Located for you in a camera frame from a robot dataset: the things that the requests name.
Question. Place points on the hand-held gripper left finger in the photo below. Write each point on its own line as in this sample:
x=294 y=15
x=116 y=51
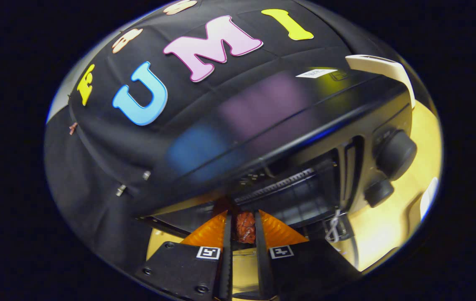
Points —
x=227 y=251

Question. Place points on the black backdrop cloth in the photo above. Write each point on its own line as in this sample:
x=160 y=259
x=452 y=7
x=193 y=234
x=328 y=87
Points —
x=95 y=146

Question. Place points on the dried red meat strip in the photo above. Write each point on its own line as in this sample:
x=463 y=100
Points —
x=245 y=228

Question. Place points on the silver cloth clip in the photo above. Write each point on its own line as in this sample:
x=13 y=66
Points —
x=120 y=190

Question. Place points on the black toaster oven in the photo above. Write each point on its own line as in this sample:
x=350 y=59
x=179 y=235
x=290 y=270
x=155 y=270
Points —
x=283 y=125

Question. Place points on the white toaster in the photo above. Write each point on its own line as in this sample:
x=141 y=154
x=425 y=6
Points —
x=388 y=67

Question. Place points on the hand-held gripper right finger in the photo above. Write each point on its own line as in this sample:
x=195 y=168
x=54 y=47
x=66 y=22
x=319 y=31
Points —
x=261 y=251

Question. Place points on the copper cloth clip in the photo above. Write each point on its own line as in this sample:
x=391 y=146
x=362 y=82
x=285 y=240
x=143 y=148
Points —
x=73 y=128

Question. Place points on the white rectangular dish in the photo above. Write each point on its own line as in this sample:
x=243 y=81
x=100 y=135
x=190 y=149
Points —
x=429 y=198

